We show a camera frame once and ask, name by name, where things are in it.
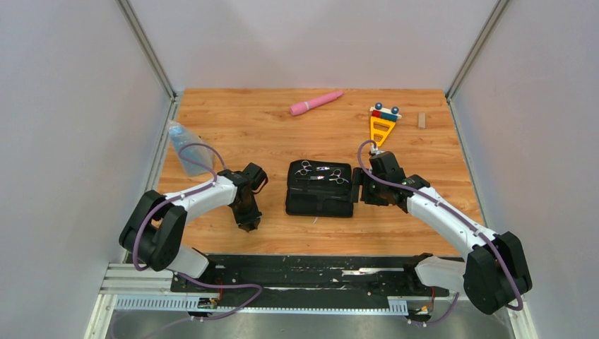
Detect silver thinning scissors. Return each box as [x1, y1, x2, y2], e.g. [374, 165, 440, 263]
[307, 169, 350, 184]

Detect black zip tool case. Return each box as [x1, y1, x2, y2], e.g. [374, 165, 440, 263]
[285, 159, 354, 218]

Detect black barber comb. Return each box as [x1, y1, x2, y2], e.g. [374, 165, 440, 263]
[240, 221, 259, 232]

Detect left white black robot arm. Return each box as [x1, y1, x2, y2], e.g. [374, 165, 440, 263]
[119, 162, 268, 292]

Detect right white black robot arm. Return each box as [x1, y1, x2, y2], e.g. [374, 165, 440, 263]
[352, 150, 533, 314]

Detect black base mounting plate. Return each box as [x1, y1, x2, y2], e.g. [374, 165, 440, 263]
[199, 254, 450, 309]

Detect colourful toy block bar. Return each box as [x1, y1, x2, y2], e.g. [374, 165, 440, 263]
[369, 102, 402, 122]

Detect small wooden block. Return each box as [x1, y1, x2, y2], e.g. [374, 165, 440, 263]
[417, 112, 426, 129]

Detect pink cylindrical wand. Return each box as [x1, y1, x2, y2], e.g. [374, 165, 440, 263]
[289, 90, 343, 116]

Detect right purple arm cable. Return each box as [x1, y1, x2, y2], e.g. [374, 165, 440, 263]
[357, 140, 525, 327]

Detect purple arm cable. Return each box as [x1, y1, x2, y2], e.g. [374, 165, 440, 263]
[357, 140, 525, 327]
[132, 142, 264, 339]

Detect yellow triangular toy frame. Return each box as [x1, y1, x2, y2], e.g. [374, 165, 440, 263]
[369, 116, 396, 147]

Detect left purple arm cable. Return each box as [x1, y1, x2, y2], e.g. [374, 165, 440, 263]
[132, 142, 264, 339]

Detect aluminium front rail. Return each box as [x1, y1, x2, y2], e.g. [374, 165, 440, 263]
[84, 263, 539, 339]

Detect left aluminium corner post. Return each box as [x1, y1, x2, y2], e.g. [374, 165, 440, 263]
[116, 0, 179, 102]

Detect aluminium corner post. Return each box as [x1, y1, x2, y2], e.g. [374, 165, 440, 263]
[116, 0, 179, 102]
[445, 0, 511, 102]

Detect right aluminium corner post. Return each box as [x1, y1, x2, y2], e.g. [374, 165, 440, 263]
[445, 0, 511, 102]

